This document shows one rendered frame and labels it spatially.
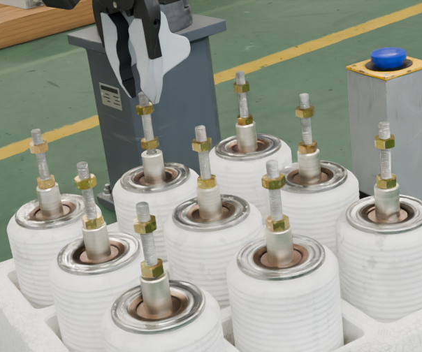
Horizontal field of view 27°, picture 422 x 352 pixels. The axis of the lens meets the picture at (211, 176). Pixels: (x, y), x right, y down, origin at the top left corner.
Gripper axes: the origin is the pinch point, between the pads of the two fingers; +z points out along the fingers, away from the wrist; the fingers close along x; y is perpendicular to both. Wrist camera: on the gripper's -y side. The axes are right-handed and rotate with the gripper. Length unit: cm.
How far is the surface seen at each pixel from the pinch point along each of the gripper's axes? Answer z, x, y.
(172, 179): 9.8, -2.7, 1.0
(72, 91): 35, 112, 54
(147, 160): 7.5, -0.7, -0.4
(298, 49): 35, 86, 108
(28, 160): 35, 80, 24
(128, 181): 9.8, 1.1, -2.1
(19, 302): 17.2, 0.4, -17.3
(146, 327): 9.8, -23.3, -17.7
